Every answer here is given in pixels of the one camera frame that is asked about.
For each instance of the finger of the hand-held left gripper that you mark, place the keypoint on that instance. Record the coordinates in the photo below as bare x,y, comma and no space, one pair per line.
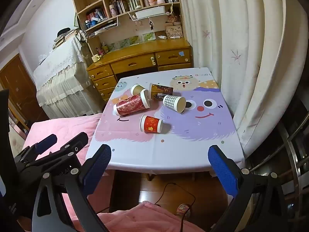
45,142
76,141

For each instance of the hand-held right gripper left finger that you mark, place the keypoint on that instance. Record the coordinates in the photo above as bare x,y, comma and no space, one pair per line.
97,165

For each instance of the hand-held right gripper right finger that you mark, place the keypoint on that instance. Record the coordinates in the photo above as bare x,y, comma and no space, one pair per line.
223,171

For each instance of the tall red patterned cup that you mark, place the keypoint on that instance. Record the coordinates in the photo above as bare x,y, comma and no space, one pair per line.
130,105

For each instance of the small red paper cup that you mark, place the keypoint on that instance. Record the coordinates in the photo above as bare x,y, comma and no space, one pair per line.
152,124

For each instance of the plain kraft paper cup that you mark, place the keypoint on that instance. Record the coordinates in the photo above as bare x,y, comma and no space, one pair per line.
136,90

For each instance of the checked paper cup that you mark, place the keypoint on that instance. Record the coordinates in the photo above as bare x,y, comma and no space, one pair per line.
170,101

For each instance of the dark brown paper cup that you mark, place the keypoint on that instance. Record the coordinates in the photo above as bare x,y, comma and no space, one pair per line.
161,90

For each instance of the row of upright books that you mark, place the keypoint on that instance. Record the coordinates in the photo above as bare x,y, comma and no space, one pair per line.
125,4

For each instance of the pink bed blanket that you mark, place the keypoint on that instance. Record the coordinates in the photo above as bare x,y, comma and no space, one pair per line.
70,125

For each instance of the cartoon printed tablecloth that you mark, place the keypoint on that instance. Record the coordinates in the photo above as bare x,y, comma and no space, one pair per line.
193,145

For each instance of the patterned slipper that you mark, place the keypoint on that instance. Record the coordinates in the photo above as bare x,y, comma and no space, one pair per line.
182,209

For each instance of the lace-covered piano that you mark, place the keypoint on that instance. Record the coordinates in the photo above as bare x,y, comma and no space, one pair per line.
62,77

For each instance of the brown wooden door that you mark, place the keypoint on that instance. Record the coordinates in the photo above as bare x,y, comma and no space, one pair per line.
17,82

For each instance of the pink fleece clothing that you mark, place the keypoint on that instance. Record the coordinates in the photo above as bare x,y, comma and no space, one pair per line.
144,218

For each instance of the metal rack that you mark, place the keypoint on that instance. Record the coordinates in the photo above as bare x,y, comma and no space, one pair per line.
293,159

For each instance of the white mug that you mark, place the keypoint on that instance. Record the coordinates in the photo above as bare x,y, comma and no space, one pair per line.
96,58

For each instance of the wooden desk with drawers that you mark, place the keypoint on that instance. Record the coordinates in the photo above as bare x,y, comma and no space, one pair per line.
135,64

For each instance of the stack of books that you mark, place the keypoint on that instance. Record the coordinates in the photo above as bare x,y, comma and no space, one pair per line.
63,40

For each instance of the white floral curtain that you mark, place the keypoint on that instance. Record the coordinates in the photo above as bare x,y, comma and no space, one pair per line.
241,53

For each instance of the blue sticky note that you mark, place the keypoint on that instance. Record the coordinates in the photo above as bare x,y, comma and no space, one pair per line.
181,53

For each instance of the white tube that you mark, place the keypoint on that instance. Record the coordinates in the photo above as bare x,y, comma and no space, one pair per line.
162,37

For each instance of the wooden printed box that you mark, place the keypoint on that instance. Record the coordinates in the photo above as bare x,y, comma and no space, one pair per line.
173,32

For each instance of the white rectangular box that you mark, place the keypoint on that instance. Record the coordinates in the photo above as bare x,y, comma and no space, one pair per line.
150,13

